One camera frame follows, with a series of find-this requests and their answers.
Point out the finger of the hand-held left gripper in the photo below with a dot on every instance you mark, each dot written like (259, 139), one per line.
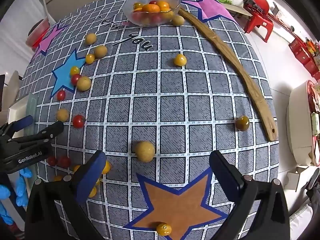
(25, 121)
(53, 129)

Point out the clear glass bowl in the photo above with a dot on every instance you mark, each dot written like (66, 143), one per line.
(140, 22)

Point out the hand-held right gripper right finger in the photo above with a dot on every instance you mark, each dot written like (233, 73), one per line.
(223, 176)

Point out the cardboard piece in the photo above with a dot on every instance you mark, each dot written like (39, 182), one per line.
(297, 177)

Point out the yellow cherry tomato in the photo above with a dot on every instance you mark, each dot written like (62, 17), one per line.
(92, 192)
(180, 60)
(164, 229)
(106, 167)
(75, 168)
(74, 70)
(58, 178)
(90, 58)

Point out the red gift boxes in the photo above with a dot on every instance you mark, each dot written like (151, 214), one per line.
(302, 52)

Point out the heap of mixed small produce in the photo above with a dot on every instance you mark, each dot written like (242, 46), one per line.
(152, 8)

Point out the red plastic chair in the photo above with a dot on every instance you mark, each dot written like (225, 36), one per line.
(260, 21)

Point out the long wooden stick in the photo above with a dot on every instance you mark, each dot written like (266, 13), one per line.
(257, 100)

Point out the red plastic basin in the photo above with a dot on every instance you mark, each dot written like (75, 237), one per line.
(37, 38)

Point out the brown-green cherry tomato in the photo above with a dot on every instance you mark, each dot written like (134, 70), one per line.
(242, 123)

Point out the white round ottoman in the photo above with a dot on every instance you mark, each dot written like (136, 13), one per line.
(298, 130)

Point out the tan longan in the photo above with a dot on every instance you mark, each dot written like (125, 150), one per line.
(90, 38)
(83, 83)
(145, 151)
(100, 51)
(177, 20)
(62, 115)

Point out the pink plastic basin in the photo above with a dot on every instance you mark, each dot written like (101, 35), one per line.
(38, 26)

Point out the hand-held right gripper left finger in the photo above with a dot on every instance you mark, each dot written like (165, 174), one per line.
(93, 176)

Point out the red cherry tomato with stem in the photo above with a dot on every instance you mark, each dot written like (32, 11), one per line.
(78, 121)

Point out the star-patterned grid blanket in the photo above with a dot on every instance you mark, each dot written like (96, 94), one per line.
(175, 105)

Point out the beige upholstered chair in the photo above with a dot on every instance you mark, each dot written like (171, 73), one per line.
(12, 82)

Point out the person's left hand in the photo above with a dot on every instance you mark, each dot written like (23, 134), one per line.
(23, 186)

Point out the white tray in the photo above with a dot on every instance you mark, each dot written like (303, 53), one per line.
(17, 110)

